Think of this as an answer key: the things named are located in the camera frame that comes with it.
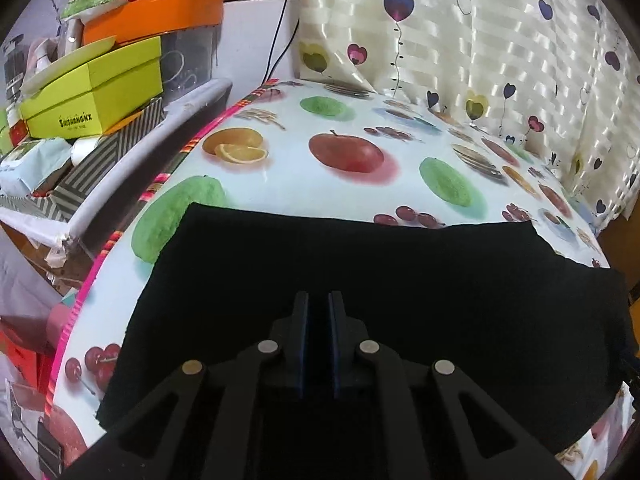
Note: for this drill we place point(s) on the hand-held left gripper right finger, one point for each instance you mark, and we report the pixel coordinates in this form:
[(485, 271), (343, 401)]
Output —
[(334, 342)]

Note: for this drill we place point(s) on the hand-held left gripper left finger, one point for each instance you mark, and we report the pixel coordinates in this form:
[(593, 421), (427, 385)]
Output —
[(302, 342)]

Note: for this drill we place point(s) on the black pants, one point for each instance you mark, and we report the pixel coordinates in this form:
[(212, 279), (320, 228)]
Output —
[(350, 260)]

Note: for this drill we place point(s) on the fruit print tablecloth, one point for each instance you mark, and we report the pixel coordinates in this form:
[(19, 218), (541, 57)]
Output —
[(300, 170)]

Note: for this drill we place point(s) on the white shelf board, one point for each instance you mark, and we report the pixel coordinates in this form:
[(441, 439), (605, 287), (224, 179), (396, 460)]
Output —
[(150, 152)]

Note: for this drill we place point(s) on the grey striped box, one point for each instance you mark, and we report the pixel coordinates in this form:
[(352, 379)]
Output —
[(100, 160)]

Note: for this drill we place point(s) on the black binder clip red cards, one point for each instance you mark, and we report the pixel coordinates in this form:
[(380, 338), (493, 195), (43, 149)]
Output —
[(50, 447)]

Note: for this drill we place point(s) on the white paper roll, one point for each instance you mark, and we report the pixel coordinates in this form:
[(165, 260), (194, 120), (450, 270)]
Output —
[(87, 150)]

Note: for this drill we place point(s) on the lime green cardboard box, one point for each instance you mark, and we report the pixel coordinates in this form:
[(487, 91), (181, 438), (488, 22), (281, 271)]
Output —
[(115, 92)]

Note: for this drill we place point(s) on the light blue packet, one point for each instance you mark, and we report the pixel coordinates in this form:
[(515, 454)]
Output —
[(35, 165)]

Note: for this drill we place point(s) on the heart print cream curtain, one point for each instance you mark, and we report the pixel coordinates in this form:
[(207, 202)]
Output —
[(500, 60)]

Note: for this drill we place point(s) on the orange lidded clear container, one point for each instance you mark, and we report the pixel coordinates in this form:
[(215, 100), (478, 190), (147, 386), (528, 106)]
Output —
[(165, 10)]

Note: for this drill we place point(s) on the pale green box lid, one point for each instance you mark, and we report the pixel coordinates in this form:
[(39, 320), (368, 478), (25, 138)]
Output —
[(65, 67)]

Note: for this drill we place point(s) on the dark jar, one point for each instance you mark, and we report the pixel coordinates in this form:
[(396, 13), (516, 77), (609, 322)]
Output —
[(14, 70)]

